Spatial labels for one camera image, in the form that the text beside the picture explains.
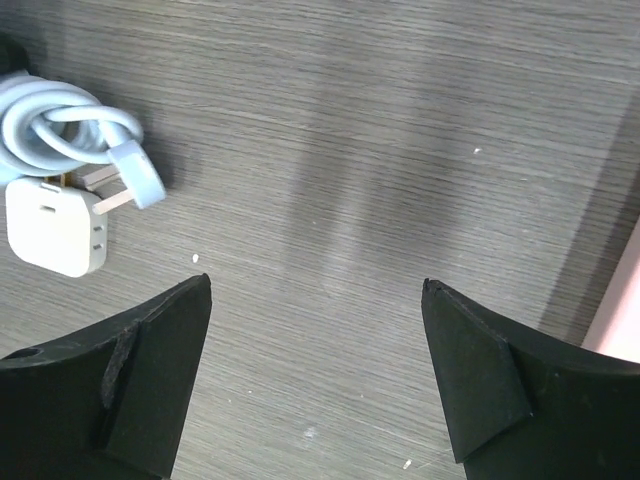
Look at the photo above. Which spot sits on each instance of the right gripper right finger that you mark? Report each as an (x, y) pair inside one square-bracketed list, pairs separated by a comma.
[(520, 404)]

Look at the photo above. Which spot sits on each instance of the pink power strip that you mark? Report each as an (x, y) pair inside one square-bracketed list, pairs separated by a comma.
[(615, 329)]

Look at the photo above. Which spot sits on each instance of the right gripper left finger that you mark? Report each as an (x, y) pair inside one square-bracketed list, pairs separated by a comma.
[(108, 401)]

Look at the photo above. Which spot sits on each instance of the white square charger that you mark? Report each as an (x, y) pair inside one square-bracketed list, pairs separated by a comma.
[(55, 227)]

